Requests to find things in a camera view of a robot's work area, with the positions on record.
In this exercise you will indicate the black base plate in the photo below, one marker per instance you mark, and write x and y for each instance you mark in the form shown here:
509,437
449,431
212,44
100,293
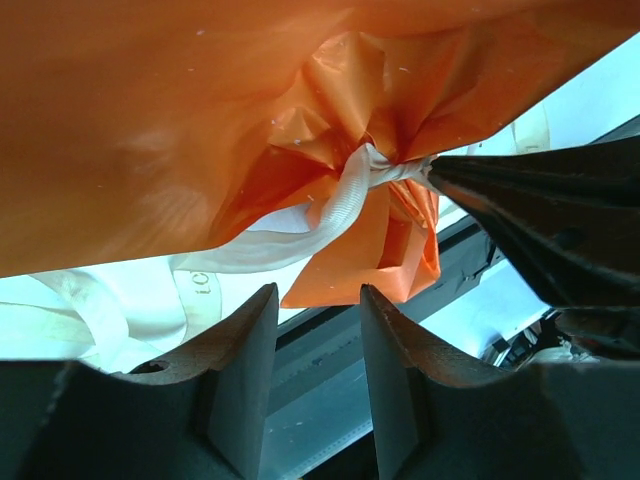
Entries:
467,251

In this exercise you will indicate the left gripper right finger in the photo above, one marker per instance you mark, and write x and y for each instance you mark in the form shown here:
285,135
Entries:
439,413

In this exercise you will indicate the cream printed ribbon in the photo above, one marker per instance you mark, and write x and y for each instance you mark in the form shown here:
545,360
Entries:
378,226

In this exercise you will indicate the orange wrapping paper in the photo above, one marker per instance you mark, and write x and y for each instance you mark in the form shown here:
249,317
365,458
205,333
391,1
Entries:
133,129

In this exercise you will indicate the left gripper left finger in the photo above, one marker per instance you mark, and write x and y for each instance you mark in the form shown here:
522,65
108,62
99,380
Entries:
196,412

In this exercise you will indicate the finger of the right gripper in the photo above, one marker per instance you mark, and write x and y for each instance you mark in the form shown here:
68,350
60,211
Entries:
567,220

